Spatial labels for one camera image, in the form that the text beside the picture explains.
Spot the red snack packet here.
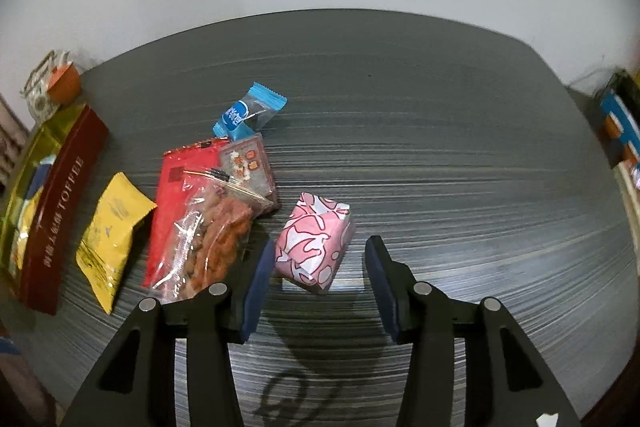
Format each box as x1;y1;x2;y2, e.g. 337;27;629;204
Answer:
142;138;233;290

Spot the black sesame cake packet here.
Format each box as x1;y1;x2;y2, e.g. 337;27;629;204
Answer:
219;133;278;214

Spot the clear bag of red nuts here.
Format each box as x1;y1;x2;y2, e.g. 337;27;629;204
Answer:
147;171;275;305

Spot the pink patterned snack packet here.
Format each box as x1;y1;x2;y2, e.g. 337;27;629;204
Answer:
272;193;355;295

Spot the matte yellow snack packet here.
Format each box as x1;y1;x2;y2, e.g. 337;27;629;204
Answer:
75;172;158;315

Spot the red and gold tin box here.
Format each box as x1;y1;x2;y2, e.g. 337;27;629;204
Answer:
0;103;110;317

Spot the shiny yellow snack packet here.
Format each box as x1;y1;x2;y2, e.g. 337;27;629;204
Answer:
7;202;38;275

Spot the blue candy wrapper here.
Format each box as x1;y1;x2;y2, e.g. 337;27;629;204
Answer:
213;82;288;142

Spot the blue and orange box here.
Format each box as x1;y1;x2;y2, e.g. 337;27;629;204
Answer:
600;89;640;170

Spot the orange tea cup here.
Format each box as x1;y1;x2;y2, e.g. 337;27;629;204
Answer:
47;62;82;104

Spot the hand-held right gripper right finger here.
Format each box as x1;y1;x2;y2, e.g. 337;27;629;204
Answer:
364;237;583;427

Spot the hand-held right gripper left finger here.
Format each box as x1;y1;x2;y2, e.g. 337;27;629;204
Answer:
60;237;277;427

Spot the navy and light blue packet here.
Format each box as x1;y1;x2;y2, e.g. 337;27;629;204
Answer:
22;157;56;212

